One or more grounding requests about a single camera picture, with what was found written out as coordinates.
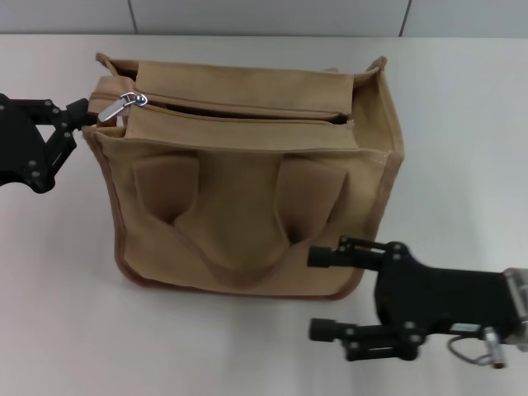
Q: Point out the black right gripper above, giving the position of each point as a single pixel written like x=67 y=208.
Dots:
x=445 y=297

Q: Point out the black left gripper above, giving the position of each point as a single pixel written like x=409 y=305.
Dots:
x=16 y=140

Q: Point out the silver metal zipper pull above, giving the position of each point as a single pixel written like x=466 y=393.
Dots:
x=115 y=109

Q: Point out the khaki canvas food bag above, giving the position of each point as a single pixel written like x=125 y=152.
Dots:
x=239 y=206

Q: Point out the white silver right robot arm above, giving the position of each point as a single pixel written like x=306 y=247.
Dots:
x=520 y=297

